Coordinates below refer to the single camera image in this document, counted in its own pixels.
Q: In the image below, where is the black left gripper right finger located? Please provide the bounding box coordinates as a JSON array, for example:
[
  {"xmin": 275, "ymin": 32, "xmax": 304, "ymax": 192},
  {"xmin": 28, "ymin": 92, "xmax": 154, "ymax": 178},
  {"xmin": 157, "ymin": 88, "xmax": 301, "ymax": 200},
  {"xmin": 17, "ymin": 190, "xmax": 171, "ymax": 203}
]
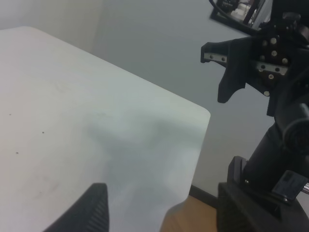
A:
[{"xmin": 217, "ymin": 183, "xmax": 309, "ymax": 232}]

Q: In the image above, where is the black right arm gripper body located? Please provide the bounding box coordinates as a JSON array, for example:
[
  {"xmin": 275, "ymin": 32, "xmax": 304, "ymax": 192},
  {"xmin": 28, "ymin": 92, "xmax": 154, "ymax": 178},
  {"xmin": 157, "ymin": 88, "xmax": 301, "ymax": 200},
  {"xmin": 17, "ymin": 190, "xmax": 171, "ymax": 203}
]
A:
[{"xmin": 253, "ymin": 13, "xmax": 309, "ymax": 116}]

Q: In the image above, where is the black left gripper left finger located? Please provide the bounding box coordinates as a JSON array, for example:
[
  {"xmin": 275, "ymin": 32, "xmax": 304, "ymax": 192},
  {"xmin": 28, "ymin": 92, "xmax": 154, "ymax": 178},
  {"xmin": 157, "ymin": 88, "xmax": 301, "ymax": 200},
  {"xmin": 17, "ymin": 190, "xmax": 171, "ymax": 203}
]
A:
[{"xmin": 45, "ymin": 183, "xmax": 110, "ymax": 232}]

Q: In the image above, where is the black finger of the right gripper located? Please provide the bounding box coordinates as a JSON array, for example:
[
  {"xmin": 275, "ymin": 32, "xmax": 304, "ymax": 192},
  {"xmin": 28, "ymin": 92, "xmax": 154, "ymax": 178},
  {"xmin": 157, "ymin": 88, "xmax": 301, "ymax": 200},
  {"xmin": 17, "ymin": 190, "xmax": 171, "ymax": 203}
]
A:
[{"xmin": 200, "ymin": 37, "xmax": 256, "ymax": 103}]

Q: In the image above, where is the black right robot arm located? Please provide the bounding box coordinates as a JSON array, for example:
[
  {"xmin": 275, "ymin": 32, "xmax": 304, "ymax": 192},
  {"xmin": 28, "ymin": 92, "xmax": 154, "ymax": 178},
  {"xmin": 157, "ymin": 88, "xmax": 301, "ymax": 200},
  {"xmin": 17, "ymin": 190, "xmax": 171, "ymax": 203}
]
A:
[{"xmin": 200, "ymin": 12, "xmax": 309, "ymax": 232}]

